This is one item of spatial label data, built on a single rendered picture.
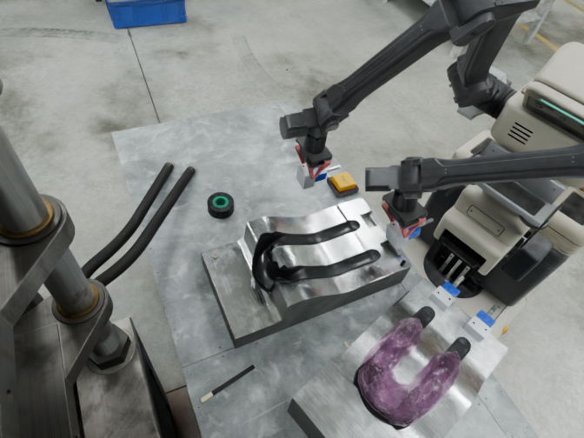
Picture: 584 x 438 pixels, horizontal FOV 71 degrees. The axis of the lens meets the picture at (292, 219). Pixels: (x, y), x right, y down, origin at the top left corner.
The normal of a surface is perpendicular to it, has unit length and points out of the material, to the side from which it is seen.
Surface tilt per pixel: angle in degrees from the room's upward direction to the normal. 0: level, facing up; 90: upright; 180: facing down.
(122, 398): 0
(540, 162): 66
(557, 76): 43
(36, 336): 0
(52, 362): 0
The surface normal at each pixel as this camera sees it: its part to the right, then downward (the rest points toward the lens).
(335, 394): 0.11, -0.62
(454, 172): -0.78, 0.00
